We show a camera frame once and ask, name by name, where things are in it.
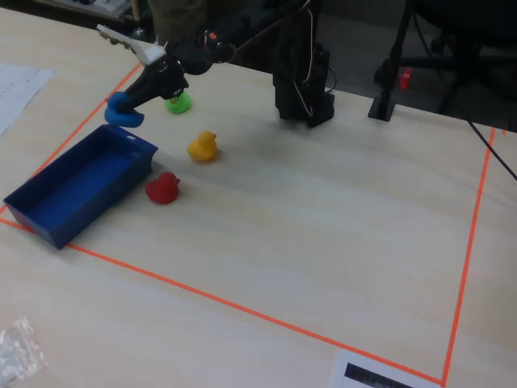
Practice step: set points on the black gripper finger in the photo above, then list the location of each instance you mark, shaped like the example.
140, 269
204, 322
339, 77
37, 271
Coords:
147, 95
139, 78

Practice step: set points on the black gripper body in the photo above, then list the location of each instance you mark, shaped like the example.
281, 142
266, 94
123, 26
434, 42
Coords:
158, 78

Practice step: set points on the blue rubber duck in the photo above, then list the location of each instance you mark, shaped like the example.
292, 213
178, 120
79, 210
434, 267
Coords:
117, 115

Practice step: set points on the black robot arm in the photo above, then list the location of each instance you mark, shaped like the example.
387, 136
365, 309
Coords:
295, 68

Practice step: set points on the green rubber duck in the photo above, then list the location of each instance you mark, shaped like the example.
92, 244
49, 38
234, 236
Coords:
179, 104

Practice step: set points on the yellow rubber duck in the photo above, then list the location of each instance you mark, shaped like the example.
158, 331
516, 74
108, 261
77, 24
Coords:
203, 147

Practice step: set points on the red rubber duck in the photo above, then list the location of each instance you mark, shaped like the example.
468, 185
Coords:
163, 188

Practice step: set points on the blue plastic box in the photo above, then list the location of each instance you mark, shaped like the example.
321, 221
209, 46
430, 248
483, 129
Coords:
76, 188

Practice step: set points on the orange tape strip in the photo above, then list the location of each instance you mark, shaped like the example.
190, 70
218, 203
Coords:
81, 125
226, 301
470, 242

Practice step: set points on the white paper sheet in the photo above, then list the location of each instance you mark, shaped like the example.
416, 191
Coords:
16, 91

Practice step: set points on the black clamp stand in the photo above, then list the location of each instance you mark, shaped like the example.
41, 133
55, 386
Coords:
388, 72

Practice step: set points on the clear plastic bag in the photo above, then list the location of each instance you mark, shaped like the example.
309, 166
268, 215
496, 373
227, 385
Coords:
18, 351

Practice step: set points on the black office chair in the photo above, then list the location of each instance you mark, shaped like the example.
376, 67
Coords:
464, 36

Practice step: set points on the paper with black print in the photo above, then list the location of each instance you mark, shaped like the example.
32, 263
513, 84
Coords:
375, 374

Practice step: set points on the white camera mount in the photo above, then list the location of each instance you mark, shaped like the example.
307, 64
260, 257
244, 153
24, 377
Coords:
135, 44

